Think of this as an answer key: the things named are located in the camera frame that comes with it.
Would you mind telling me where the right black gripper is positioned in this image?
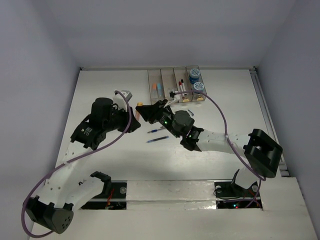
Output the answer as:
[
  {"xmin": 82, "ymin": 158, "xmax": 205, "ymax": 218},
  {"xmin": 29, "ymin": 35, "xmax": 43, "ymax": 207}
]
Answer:
[{"xmin": 135, "ymin": 101, "xmax": 181, "ymax": 140}]

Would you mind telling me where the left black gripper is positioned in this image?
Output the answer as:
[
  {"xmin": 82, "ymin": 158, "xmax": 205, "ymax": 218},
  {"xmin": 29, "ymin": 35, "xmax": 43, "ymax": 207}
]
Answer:
[{"xmin": 102, "ymin": 103, "xmax": 139, "ymax": 132}]

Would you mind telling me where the blue gel pen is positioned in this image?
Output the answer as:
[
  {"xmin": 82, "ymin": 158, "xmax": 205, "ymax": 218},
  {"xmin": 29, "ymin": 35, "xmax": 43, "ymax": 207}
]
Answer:
[{"xmin": 147, "ymin": 128, "xmax": 164, "ymax": 134}]

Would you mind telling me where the orange highlighter pen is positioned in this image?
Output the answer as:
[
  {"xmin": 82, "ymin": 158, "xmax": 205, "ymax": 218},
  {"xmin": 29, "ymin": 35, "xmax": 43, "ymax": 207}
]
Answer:
[{"xmin": 151, "ymin": 83, "xmax": 158, "ymax": 99}]

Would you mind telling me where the blue highlighter pen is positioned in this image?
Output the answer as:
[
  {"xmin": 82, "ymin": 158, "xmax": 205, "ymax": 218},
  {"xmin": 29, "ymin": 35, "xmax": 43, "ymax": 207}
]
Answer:
[{"xmin": 157, "ymin": 83, "xmax": 163, "ymax": 98}]

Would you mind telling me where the red capped white marker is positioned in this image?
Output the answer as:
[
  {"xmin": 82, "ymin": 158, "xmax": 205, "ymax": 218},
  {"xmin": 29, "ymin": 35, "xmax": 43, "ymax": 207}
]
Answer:
[{"xmin": 178, "ymin": 81, "xmax": 184, "ymax": 96}]

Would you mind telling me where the black capped white marker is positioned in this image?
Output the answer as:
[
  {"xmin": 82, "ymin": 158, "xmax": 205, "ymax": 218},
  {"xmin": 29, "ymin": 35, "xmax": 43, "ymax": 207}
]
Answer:
[{"xmin": 181, "ymin": 79, "xmax": 187, "ymax": 96}]

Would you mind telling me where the blue tape roll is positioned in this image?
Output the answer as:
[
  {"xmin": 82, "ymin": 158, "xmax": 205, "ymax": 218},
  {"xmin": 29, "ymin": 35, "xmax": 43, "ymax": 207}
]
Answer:
[
  {"xmin": 189, "ymin": 68, "xmax": 201, "ymax": 84},
  {"xmin": 192, "ymin": 81, "xmax": 205, "ymax": 94}
]

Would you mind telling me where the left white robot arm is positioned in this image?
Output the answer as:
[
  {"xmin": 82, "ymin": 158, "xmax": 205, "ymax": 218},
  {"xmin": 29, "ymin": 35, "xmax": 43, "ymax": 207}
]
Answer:
[{"xmin": 20, "ymin": 90, "xmax": 141, "ymax": 238}]

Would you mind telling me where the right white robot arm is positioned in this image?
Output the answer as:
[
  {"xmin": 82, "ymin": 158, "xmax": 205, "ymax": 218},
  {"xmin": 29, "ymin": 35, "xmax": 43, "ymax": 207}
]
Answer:
[{"xmin": 135, "ymin": 100, "xmax": 283, "ymax": 196}]

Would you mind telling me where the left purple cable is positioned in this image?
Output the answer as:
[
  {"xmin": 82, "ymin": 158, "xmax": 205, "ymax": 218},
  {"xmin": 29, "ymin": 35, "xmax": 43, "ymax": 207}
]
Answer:
[{"xmin": 21, "ymin": 91, "xmax": 133, "ymax": 237}]

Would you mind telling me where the purple cable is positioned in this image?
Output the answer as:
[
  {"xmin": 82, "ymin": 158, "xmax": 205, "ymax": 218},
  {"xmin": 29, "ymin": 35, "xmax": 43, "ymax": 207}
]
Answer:
[
  {"xmin": 172, "ymin": 90, "xmax": 266, "ymax": 208},
  {"xmin": 21, "ymin": 91, "xmax": 133, "ymax": 237}
]

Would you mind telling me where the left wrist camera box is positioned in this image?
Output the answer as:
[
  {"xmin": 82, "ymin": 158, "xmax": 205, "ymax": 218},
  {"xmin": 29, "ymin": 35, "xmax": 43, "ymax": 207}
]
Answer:
[{"xmin": 113, "ymin": 90, "xmax": 133, "ymax": 109}]

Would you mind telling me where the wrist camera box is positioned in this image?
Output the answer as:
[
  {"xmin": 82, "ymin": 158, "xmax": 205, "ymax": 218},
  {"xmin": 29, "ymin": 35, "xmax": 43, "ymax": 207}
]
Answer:
[
  {"xmin": 113, "ymin": 90, "xmax": 133, "ymax": 109},
  {"xmin": 167, "ymin": 91, "xmax": 181, "ymax": 106}
]

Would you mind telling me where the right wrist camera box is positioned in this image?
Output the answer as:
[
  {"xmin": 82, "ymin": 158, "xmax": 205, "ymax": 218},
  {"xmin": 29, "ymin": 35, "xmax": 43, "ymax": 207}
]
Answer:
[{"xmin": 167, "ymin": 91, "xmax": 181, "ymax": 106}]

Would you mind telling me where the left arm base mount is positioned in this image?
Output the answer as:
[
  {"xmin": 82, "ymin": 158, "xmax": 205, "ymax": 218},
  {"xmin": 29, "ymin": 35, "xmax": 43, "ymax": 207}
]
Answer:
[{"xmin": 81, "ymin": 181, "xmax": 127, "ymax": 210}]

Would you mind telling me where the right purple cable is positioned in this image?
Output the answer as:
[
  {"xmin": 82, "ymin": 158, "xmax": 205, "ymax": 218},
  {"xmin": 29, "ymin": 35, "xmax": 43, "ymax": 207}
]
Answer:
[{"xmin": 172, "ymin": 90, "xmax": 266, "ymax": 208}]

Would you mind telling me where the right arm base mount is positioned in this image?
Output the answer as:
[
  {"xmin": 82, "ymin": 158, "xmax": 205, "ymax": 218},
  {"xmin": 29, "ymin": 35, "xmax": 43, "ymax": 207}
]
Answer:
[{"xmin": 213, "ymin": 180, "xmax": 263, "ymax": 210}]

